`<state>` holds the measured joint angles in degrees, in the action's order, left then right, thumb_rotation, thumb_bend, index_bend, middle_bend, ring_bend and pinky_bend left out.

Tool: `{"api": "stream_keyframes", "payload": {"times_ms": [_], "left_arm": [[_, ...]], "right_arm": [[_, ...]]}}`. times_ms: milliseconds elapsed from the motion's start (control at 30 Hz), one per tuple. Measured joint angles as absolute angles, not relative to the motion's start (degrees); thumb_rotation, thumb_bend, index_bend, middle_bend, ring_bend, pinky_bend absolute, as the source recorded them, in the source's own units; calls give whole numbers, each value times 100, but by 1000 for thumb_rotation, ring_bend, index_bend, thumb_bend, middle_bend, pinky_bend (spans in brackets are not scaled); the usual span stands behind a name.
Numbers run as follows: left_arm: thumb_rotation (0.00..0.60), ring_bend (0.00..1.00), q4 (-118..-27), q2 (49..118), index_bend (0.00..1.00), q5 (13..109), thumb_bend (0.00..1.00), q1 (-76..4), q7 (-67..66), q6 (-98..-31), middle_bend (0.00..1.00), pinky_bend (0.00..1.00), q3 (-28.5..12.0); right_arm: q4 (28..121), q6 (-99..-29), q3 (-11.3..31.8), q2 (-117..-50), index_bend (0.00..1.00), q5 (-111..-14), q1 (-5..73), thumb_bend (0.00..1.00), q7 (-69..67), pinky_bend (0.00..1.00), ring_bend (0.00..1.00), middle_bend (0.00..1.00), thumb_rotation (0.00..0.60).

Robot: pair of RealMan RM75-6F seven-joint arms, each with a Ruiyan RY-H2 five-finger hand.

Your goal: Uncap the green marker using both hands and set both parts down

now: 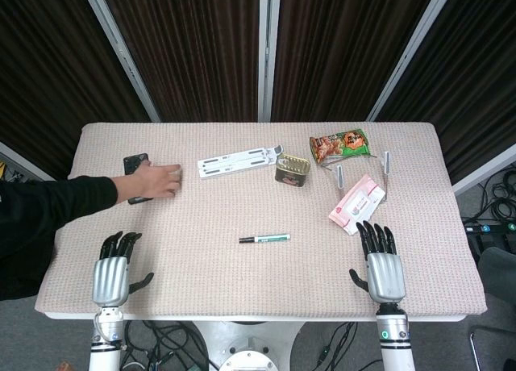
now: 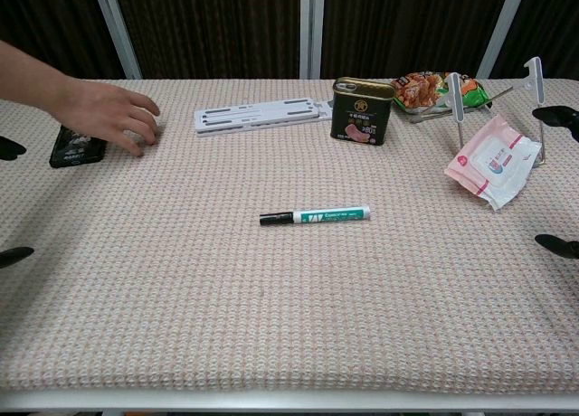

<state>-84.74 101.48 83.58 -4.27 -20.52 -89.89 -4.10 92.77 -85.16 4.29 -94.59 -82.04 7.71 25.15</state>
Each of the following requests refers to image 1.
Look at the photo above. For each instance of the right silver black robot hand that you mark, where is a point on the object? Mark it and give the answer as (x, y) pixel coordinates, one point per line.
(385, 276)

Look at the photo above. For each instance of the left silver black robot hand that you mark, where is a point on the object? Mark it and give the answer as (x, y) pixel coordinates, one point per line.
(109, 280)

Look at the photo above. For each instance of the person's bare hand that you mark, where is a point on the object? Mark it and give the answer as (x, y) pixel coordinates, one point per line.
(159, 181)

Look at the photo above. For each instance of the black smartphone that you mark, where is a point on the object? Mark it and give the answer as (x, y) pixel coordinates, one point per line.
(133, 163)

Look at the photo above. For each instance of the black marker cap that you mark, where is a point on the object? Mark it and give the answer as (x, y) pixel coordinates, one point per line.
(245, 240)

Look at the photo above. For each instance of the green white marker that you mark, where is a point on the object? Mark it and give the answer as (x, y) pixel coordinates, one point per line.
(274, 238)

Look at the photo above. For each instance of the person's black sleeved forearm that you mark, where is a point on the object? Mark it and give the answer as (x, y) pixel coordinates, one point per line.
(92, 193)

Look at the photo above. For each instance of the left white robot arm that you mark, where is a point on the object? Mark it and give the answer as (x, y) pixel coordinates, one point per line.
(105, 347)

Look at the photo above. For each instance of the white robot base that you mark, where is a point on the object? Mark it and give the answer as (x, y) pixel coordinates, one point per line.
(246, 343)

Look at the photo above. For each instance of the pink wet wipes pack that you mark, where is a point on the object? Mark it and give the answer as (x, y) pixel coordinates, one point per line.
(356, 205)

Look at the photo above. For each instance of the white folding laptop stand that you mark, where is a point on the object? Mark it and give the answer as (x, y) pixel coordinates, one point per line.
(234, 163)

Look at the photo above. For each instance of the person's black clothed body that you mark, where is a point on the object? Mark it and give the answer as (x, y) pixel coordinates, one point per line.
(20, 246)

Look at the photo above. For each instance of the black power strip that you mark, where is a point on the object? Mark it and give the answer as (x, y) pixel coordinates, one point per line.
(489, 227)

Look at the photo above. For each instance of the pink waffle table cloth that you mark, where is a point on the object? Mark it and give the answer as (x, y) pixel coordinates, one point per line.
(242, 274)

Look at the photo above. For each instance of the luncheon meat can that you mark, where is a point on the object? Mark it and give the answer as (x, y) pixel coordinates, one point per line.
(291, 173)

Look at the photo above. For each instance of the dark brown ribbed panel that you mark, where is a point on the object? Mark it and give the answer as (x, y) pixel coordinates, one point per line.
(342, 52)
(48, 64)
(475, 72)
(193, 52)

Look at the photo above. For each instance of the white table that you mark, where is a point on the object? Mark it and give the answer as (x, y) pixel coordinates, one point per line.
(242, 318)

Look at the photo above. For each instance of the orange green snack bag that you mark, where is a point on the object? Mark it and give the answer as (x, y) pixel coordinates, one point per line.
(338, 145)

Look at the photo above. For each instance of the metal chair frame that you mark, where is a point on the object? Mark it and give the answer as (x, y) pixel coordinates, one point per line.
(472, 347)

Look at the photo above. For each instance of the aluminium partition post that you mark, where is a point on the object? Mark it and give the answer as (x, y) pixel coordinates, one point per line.
(411, 52)
(121, 52)
(20, 159)
(483, 169)
(268, 52)

